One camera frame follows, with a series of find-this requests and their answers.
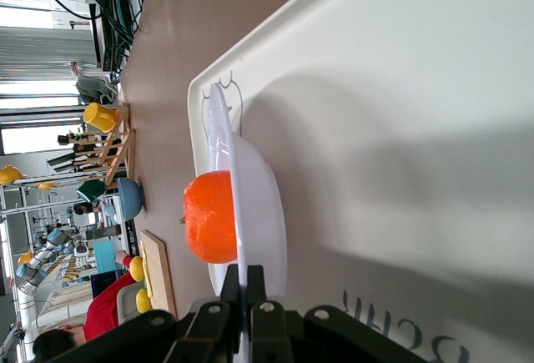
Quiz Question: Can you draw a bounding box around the wooden cutting board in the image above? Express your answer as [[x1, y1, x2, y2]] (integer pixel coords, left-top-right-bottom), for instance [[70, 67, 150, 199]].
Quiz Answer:
[[139, 229, 179, 320]]

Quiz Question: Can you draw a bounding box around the white round plate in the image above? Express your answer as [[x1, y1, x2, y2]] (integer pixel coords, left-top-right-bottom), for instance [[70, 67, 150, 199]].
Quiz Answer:
[[206, 83, 289, 297]]

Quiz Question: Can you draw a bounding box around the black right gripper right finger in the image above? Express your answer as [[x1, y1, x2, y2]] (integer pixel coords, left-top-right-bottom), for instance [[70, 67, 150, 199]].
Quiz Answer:
[[249, 265, 293, 363]]

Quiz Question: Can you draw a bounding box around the cream tray with bear print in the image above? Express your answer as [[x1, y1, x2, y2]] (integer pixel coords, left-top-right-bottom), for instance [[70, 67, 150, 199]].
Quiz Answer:
[[186, 0, 534, 363]]

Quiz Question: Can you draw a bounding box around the yellow mug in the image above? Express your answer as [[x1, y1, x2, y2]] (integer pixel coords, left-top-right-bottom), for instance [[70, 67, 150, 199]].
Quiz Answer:
[[82, 102, 120, 134]]

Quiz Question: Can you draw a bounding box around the wooden mug rack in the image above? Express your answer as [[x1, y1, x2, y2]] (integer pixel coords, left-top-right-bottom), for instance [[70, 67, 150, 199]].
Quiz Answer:
[[68, 103, 137, 189]]

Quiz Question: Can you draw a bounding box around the yellow hard hat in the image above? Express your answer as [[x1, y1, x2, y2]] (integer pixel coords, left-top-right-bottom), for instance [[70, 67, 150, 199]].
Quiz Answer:
[[0, 165, 28, 185]]

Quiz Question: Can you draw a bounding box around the person in red shirt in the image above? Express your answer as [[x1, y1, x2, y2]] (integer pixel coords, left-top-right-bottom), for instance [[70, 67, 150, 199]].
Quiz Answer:
[[32, 250, 141, 358]]

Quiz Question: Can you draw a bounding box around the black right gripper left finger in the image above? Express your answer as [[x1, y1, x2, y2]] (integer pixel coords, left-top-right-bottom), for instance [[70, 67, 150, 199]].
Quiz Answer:
[[164, 265, 242, 363]]

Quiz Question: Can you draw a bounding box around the dark green mug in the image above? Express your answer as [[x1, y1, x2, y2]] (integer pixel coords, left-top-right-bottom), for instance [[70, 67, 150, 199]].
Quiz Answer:
[[77, 179, 106, 204]]

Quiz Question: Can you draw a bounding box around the yellow lemon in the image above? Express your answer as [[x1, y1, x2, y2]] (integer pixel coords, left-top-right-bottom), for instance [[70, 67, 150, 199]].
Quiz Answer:
[[136, 288, 154, 314], [128, 256, 147, 283]]

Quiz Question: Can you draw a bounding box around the blue bowl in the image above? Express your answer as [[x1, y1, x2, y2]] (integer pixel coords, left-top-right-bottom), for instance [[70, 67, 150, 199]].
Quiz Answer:
[[117, 177, 145, 222]]

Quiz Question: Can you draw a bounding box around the orange fruit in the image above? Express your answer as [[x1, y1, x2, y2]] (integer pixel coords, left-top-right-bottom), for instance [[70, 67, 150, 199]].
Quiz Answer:
[[182, 169, 239, 265]]

